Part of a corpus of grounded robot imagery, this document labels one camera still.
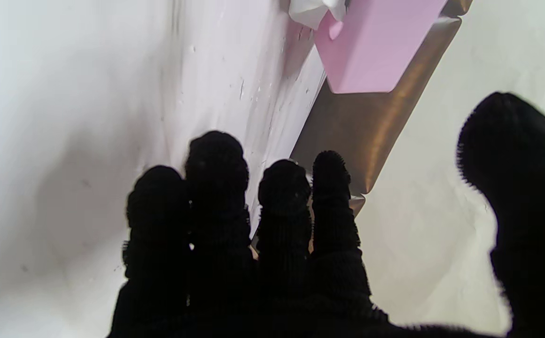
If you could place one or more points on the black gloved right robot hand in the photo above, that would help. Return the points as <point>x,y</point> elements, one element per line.
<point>253,291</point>

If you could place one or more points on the pink tissue box cover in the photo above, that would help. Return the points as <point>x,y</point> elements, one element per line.
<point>376,47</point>

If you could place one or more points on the brown leather sofa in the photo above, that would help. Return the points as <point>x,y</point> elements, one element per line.
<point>371,126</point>

